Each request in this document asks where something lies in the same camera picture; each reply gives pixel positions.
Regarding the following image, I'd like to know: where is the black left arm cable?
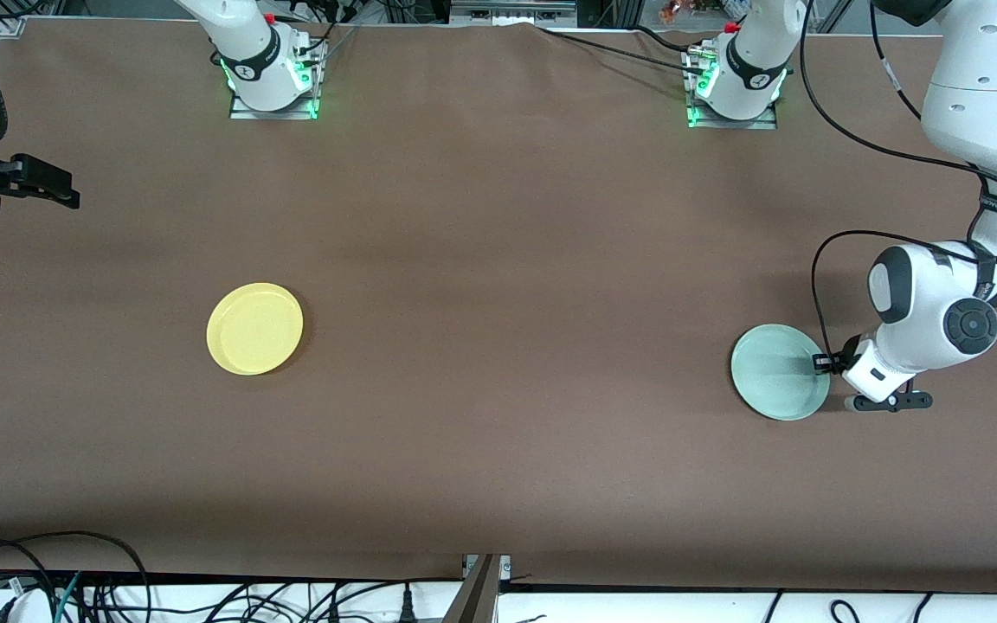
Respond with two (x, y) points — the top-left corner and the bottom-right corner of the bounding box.
(797, 0), (997, 360)

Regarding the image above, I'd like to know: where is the metal frame box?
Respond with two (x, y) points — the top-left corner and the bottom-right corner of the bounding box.
(449, 0), (579, 27)

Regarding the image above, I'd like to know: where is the green round plate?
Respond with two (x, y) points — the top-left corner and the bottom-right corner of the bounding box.
(730, 323), (832, 422)

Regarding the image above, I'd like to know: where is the black looped cable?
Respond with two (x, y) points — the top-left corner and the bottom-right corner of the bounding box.
(0, 530), (151, 623)

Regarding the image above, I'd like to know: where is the yellow round plate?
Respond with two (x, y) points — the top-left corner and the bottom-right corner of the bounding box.
(206, 282), (305, 376)

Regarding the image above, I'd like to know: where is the black cable on table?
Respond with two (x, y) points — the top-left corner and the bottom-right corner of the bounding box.
(537, 24), (698, 70)

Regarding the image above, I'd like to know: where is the white cable tray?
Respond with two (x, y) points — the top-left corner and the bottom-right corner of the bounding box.
(0, 578), (997, 623)

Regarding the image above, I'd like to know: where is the teal cable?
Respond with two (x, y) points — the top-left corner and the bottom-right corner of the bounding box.
(55, 571), (84, 623)

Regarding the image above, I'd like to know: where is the aluminium profile bar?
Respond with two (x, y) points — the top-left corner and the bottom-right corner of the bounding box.
(442, 554), (512, 623)

